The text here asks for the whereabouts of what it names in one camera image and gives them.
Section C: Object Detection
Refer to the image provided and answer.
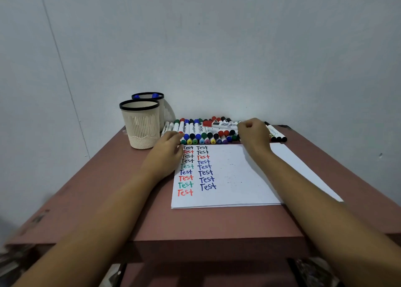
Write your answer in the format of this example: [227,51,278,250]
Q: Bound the row of coloured whiteboard markers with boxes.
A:
[160,117,272,145]

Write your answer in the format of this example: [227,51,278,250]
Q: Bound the red capped white marker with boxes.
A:
[203,121,240,128]

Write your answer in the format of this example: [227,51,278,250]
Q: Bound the person's left forearm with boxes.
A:
[13,168,166,287]

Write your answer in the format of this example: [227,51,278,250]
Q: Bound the cream mesh pen holder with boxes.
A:
[132,92,176,132]
[119,99,160,150]

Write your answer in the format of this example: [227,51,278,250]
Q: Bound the person's right forearm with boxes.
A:
[248,149,401,287]

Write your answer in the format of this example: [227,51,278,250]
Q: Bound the person's left hand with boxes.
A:
[142,131,186,182]

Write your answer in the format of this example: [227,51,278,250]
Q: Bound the black capped white marker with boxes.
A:
[264,122,277,142]
[268,124,282,142]
[271,126,288,142]

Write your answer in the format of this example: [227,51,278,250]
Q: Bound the white paper with coloured writing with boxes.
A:
[171,143,283,209]

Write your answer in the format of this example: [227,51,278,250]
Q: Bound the blank white paper sheet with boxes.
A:
[269,143,344,203]

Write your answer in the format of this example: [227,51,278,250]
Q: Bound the person's right hand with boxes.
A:
[237,118,273,159]

